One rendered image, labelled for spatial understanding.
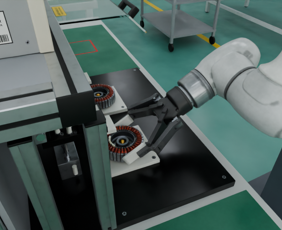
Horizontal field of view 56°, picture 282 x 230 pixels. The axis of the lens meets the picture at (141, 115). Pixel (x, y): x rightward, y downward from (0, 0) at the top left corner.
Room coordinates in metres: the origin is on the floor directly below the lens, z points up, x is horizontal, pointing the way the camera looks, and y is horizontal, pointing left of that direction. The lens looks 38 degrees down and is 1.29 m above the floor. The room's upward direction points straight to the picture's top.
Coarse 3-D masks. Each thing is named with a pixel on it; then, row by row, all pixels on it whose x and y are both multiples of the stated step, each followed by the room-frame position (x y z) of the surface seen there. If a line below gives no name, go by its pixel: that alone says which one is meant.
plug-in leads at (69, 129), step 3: (72, 126) 0.46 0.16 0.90; (57, 129) 0.44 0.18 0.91; (69, 129) 0.44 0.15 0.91; (45, 132) 0.42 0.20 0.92; (48, 132) 0.43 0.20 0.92; (57, 132) 0.44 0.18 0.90; (60, 132) 0.44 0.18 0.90; (69, 132) 0.44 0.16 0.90; (72, 132) 0.44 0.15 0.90; (48, 135) 0.42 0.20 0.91; (69, 135) 0.44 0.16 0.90; (48, 138) 0.42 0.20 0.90
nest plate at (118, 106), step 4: (116, 92) 0.79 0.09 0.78; (116, 96) 0.76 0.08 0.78; (116, 100) 0.74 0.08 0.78; (120, 100) 0.74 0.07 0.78; (112, 104) 0.72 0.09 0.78; (116, 104) 0.72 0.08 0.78; (120, 104) 0.72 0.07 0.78; (124, 104) 0.72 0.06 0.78; (108, 108) 0.70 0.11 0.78; (112, 108) 0.70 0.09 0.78; (116, 108) 0.70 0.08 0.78; (120, 108) 0.70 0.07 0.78; (124, 108) 0.70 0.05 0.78; (104, 112) 0.67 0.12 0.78; (108, 112) 0.67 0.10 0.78; (112, 112) 0.68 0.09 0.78; (116, 112) 0.68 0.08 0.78; (120, 112) 0.69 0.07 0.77
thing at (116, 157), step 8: (120, 128) 0.55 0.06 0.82; (128, 128) 0.55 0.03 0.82; (112, 136) 0.53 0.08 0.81; (120, 136) 0.54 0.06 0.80; (128, 136) 0.54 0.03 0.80; (136, 136) 0.52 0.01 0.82; (112, 144) 0.49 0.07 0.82; (120, 144) 0.50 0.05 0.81; (128, 144) 0.51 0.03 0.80; (136, 144) 0.49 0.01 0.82; (112, 152) 0.46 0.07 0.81; (120, 152) 0.46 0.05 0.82; (128, 152) 0.46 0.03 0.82; (112, 160) 0.46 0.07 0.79; (120, 160) 0.47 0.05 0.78
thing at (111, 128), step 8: (96, 104) 0.52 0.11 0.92; (64, 128) 0.46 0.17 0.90; (72, 128) 0.46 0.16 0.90; (80, 128) 0.44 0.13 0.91; (112, 128) 0.48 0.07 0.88; (56, 136) 0.43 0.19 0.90; (64, 136) 0.43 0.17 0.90; (72, 136) 0.43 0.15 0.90; (80, 136) 0.44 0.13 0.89; (48, 144) 0.41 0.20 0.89; (56, 144) 0.42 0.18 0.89; (64, 144) 0.43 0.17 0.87; (64, 152) 0.43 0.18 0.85
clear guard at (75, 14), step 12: (48, 0) 0.88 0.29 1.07; (60, 0) 0.88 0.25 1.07; (72, 0) 0.88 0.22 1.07; (84, 0) 0.88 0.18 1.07; (96, 0) 0.88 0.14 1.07; (108, 0) 0.88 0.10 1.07; (72, 12) 0.76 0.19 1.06; (84, 12) 0.76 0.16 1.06; (96, 12) 0.76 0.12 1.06; (108, 12) 0.76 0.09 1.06; (120, 12) 0.76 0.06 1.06; (60, 24) 0.67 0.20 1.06
